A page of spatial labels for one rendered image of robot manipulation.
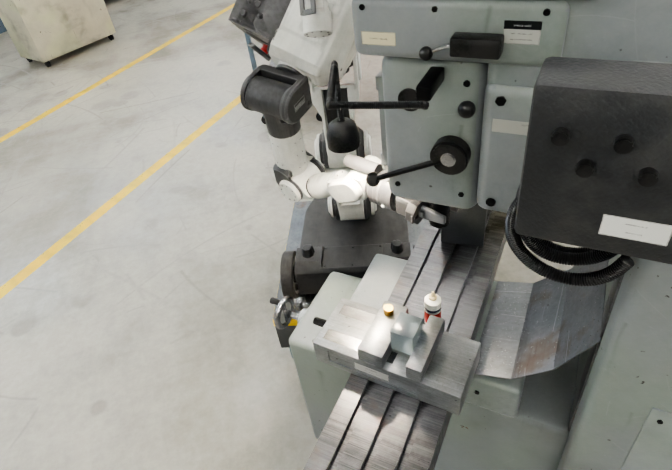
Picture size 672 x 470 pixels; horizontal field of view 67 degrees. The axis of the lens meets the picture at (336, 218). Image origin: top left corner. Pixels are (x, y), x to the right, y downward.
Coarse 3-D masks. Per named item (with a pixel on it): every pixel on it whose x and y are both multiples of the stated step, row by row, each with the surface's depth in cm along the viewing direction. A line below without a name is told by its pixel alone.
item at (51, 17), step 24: (0, 0) 556; (24, 0) 547; (48, 0) 566; (72, 0) 587; (96, 0) 609; (24, 24) 555; (48, 24) 573; (72, 24) 595; (96, 24) 617; (24, 48) 590; (48, 48) 581; (72, 48) 603
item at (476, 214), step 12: (456, 216) 140; (468, 216) 139; (480, 216) 138; (444, 228) 144; (456, 228) 143; (468, 228) 142; (480, 228) 140; (444, 240) 147; (456, 240) 146; (468, 240) 144; (480, 240) 143
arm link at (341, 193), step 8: (336, 176) 134; (344, 176) 136; (328, 184) 131; (336, 184) 127; (344, 184) 124; (352, 184) 124; (336, 192) 129; (344, 192) 127; (352, 192) 124; (360, 192) 125; (336, 200) 132; (344, 200) 129; (352, 200) 127
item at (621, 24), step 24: (576, 0) 69; (600, 0) 68; (624, 0) 66; (648, 0) 65; (576, 24) 71; (600, 24) 69; (624, 24) 68; (648, 24) 67; (576, 48) 73; (600, 48) 71; (624, 48) 70; (648, 48) 69; (504, 72) 79; (528, 72) 78
